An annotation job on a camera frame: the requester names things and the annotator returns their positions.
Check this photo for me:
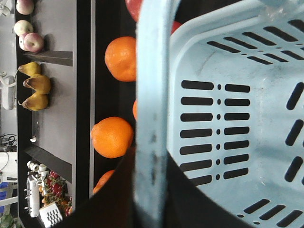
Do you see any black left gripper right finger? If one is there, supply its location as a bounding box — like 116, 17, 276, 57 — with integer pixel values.
164, 154, 252, 228

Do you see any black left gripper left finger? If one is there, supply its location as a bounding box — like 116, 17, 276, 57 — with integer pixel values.
56, 147, 135, 228

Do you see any light blue plastic basket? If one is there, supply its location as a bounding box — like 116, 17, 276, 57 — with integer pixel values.
133, 0, 304, 228

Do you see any large orange top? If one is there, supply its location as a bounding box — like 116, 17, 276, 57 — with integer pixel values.
91, 116, 134, 159

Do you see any orange fruit front right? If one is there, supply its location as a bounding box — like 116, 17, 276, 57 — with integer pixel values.
132, 99, 137, 121

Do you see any brown pear group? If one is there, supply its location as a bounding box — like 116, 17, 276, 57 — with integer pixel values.
18, 62, 51, 111

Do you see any black wooden produce stand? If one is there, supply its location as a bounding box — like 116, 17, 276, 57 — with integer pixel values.
17, 0, 139, 228

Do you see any red pink apple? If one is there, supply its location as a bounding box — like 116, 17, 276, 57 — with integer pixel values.
125, 0, 143, 22

